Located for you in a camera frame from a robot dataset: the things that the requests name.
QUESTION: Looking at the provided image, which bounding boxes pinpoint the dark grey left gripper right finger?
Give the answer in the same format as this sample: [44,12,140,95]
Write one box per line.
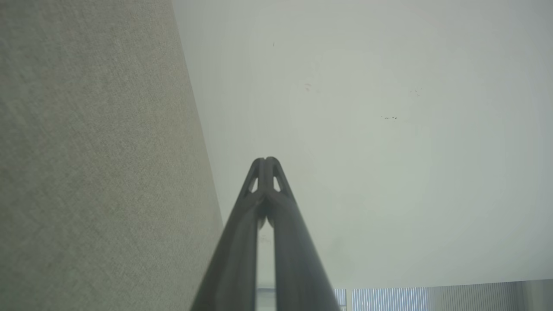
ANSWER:
[265,157,342,311]

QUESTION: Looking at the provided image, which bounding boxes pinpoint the white vertical window blinds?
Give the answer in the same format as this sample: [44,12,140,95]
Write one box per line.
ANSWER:
[335,280,553,311]

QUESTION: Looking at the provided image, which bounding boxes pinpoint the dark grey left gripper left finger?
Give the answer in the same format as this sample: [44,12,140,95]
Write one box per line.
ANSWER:
[190,158,265,311]

